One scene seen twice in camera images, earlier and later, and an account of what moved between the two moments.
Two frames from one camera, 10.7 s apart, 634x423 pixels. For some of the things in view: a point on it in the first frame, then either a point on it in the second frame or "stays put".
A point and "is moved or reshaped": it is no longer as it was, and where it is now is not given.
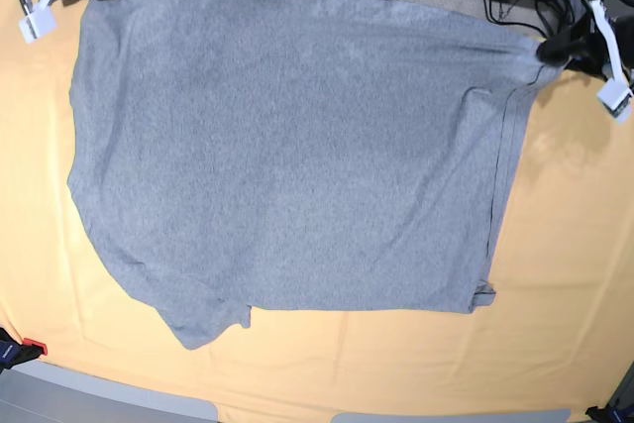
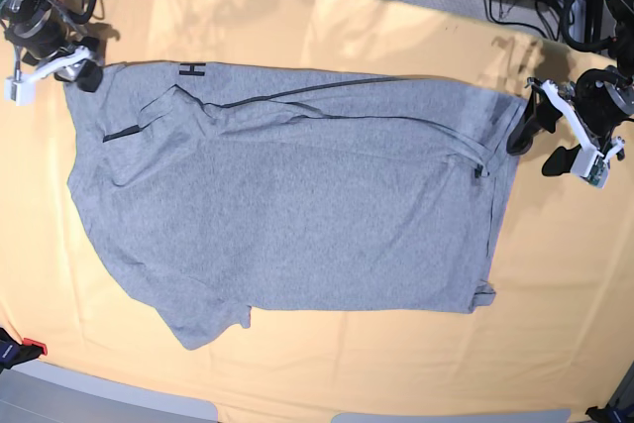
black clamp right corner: (608, 414) stays put
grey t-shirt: (242, 142) is moved or reshaped
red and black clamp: (14, 354) stays put
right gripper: (587, 45) to (596, 100)
